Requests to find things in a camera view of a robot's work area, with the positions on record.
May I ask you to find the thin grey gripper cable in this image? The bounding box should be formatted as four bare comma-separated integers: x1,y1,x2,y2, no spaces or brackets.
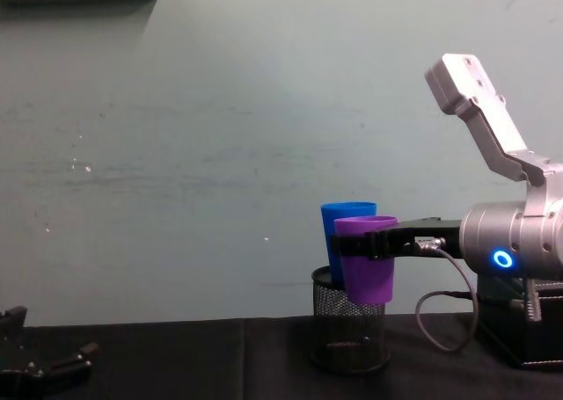
414,236,481,353

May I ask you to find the blue plastic cup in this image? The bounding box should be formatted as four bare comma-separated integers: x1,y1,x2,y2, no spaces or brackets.
320,201,379,287

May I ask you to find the purple plastic cup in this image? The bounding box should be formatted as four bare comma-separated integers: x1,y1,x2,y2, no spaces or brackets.
333,215,399,306

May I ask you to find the black mesh pen holder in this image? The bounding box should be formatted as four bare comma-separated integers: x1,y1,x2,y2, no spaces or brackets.
311,264,393,374

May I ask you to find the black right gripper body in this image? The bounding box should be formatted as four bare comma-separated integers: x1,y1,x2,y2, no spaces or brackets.
385,216,464,261

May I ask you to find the steel ribbed bar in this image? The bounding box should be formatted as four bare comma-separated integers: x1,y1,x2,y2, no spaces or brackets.
523,279,543,323

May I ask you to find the black stitched box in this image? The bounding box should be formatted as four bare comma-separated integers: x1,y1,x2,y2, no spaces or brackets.
476,275,563,371

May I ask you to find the black table cloth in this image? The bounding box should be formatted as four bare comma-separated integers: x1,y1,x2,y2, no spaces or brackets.
0,312,563,400

